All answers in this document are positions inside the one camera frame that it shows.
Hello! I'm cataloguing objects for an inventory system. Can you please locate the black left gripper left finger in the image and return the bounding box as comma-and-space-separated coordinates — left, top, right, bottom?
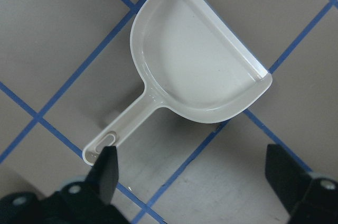
85, 146, 118, 204

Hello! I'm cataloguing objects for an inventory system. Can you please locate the white plastic dustpan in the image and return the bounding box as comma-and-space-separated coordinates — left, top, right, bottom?
82, 0, 273, 165

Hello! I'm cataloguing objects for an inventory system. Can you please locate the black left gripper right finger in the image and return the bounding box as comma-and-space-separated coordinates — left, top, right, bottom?
265, 144, 311, 208

